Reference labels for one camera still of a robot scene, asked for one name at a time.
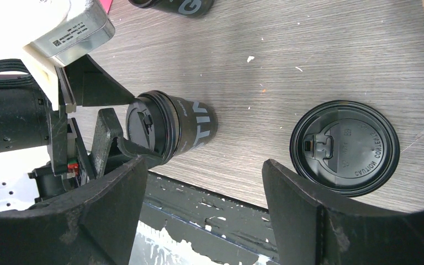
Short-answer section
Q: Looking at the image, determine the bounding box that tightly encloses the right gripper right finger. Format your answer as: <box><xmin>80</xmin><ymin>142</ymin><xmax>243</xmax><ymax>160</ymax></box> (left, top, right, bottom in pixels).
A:
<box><xmin>262</xmin><ymin>159</ymin><xmax>424</xmax><ymax>264</ymax></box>

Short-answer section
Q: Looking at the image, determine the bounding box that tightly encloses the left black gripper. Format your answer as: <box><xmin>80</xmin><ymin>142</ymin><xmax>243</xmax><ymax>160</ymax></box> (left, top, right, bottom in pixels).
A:
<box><xmin>0</xmin><ymin>55</ymin><xmax>163</xmax><ymax>190</ymax></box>

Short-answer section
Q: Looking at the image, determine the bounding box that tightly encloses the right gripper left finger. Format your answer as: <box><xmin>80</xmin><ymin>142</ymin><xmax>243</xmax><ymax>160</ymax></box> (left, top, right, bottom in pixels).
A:
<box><xmin>0</xmin><ymin>157</ymin><xmax>147</xmax><ymax>264</ymax></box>

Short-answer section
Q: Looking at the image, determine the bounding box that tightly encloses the black lidded coffee cup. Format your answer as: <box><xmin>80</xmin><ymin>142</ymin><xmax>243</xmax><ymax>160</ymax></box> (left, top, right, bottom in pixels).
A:
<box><xmin>126</xmin><ymin>91</ymin><xmax>219</xmax><ymax>167</ymax></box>

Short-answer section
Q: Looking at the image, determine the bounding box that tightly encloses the black coffee cup lid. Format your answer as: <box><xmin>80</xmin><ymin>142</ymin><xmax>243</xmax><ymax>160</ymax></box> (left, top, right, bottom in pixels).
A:
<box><xmin>289</xmin><ymin>100</ymin><xmax>401</xmax><ymax>197</ymax></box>

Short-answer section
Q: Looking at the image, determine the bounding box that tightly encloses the pink and cream paper bag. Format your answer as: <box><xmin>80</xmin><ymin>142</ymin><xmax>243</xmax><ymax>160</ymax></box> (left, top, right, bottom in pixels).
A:
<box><xmin>100</xmin><ymin>0</ymin><xmax>113</xmax><ymax>14</ymax></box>

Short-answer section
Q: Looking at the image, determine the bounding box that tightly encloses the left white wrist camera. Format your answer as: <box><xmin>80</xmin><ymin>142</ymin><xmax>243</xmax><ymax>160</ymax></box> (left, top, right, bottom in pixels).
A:
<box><xmin>0</xmin><ymin>1</ymin><xmax>115</xmax><ymax>110</ymax></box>

